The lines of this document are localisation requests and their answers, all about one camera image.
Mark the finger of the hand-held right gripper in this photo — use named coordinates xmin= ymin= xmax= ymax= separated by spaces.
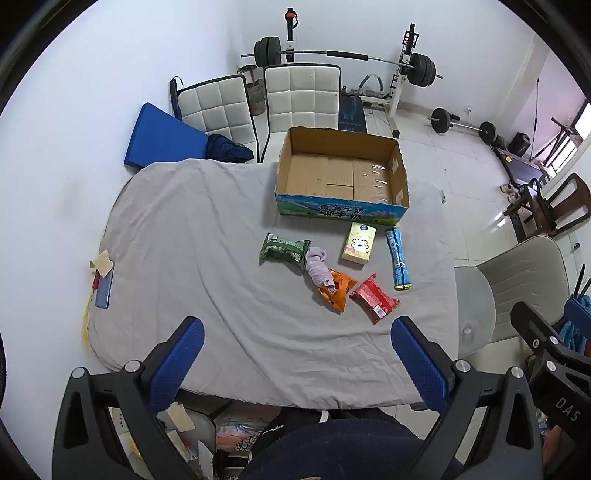
xmin=564 ymin=298 xmax=591 ymax=358
xmin=510 ymin=301 xmax=585 ymax=370

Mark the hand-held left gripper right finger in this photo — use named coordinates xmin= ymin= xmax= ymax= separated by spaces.
xmin=390 ymin=316 xmax=543 ymax=480

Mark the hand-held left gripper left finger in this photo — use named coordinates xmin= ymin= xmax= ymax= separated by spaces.
xmin=52 ymin=316 xmax=218 ymax=480

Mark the red snack packet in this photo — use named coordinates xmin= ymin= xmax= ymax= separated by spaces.
xmin=349 ymin=273 xmax=401 ymax=326

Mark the orange snack packet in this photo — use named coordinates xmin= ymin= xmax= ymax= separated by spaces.
xmin=317 ymin=271 xmax=358 ymax=315

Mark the long blue packet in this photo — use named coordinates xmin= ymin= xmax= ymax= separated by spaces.
xmin=385 ymin=227 xmax=413 ymax=291

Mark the yellow tissue pack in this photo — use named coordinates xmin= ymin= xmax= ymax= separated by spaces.
xmin=342 ymin=222 xmax=375 ymax=266

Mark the purple cloth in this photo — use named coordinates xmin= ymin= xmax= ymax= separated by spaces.
xmin=304 ymin=248 xmax=335 ymax=291

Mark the green snack packet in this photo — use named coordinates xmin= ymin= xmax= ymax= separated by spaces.
xmin=259 ymin=232 xmax=312 ymax=266

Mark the cardboard box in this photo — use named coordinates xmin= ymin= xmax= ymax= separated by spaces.
xmin=274 ymin=127 xmax=411 ymax=224

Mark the grey plastic chair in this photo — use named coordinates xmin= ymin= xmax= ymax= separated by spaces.
xmin=455 ymin=235 xmax=572 ymax=357

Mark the clutter of papers and bags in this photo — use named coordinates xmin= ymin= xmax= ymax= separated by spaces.
xmin=111 ymin=401 xmax=278 ymax=480

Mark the grey table cloth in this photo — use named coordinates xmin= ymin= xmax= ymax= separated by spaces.
xmin=88 ymin=159 xmax=465 ymax=411

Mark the blue flat phone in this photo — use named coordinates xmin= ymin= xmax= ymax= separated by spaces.
xmin=95 ymin=272 xmax=115 ymax=308

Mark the dark wooden chair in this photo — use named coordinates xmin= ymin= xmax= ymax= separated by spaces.
xmin=505 ymin=173 xmax=591 ymax=244

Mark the person's dark trouser leg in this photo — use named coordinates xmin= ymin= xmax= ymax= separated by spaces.
xmin=238 ymin=406 xmax=462 ymax=480

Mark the beige paper scrap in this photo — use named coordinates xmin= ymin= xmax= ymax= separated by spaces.
xmin=89 ymin=249 xmax=115 ymax=278

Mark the black treadmill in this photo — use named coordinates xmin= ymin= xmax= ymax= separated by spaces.
xmin=491 ymin=133 xmax=555 ymax=186

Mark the short barbell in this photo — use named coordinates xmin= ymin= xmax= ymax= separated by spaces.
xmin=427 ymin=107 xmax=497 ymax=145

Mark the dark blue clothing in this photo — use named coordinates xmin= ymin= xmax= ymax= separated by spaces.
xmin=205 ymin=134 xmax=254 ymax=162

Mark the blue foam mat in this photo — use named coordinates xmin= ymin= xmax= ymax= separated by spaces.
xmin=123 ymin=102 xmax=211 ymax=168

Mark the white padded chair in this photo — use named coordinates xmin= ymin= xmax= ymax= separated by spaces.
xmin=178 ymin=75 xmax=259 ymax=162
xmin=261 ymin=64 xmax=342 ymax=162

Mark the folded black and blue item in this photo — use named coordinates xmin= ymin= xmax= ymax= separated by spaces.
xmin=168 ymin=76 xmax=186 ymax=120

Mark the wooden stool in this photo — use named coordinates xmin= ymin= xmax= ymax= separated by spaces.
xmin=237 ymin=65 xmax=269 ymax=116

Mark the white weight bench rack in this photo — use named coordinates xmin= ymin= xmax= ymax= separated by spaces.
xmin=284 ymin=7 xmax=419 ymax=138

